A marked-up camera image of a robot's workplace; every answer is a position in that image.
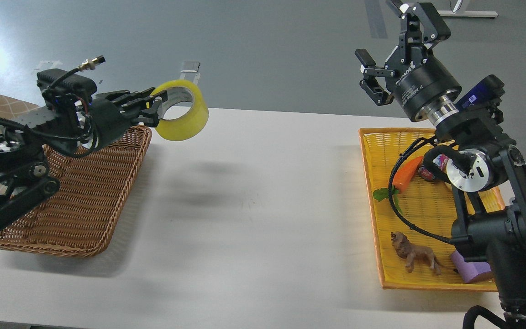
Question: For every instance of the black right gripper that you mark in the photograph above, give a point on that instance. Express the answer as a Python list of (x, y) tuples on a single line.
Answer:
[(414, 77)]

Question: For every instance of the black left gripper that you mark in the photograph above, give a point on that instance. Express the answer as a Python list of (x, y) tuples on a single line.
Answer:
[(142, 108)]

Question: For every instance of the yellow tape roll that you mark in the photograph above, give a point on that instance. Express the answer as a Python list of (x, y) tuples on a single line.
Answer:
[(189, 124)]

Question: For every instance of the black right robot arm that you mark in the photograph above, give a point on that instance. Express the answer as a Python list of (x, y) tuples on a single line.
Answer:
[(470, 152)]

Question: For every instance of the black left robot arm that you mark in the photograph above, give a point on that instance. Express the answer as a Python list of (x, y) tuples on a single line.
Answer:
[(74, 125)]

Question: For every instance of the white stand base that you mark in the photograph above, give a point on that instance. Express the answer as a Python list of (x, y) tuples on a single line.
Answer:
[(459, 8)]

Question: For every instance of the small soda can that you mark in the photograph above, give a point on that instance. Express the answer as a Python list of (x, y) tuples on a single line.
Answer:
[(434, 170)]

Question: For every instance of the orange toy carrot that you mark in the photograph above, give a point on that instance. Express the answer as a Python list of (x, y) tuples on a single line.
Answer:
[(401, 182)]

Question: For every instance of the brown wicker basket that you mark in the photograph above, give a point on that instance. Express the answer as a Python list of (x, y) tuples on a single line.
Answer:
[(80, 219)]

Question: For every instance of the yellow woven basket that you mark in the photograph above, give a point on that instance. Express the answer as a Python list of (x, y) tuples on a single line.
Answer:
[(429, 205)]

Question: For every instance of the brown toy lion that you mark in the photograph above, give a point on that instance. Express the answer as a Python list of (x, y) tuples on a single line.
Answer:
[(411, 252)]

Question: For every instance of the purple foam block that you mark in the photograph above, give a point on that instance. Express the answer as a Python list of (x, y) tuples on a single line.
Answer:
[(471, 272)]

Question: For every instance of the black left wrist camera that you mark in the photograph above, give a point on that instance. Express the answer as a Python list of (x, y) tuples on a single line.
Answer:
[(74, 84)]

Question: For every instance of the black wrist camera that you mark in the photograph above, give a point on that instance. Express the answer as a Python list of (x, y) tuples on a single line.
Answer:
[(486, 93), (74, 84)]

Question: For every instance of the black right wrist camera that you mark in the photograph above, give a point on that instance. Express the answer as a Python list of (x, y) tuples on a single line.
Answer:
[(486, 93)]

